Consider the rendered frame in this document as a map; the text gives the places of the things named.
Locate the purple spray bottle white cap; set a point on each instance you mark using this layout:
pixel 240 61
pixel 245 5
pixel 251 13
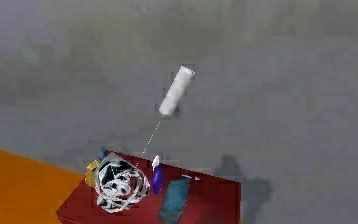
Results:
pixel 157 178

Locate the small blue box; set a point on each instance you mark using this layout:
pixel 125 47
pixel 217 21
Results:
pixel 102 153

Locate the teal flat rectangular device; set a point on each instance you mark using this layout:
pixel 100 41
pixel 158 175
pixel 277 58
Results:
pixel 174 201

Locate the dark red table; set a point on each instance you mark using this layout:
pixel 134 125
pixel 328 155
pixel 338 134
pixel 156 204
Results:
pixel 213 200

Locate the yellow box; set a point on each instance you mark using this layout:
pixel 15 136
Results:
pixel 92 172

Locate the white cylinder wall lamp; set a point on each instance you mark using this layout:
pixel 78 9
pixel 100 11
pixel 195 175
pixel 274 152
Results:
pixel 176 92

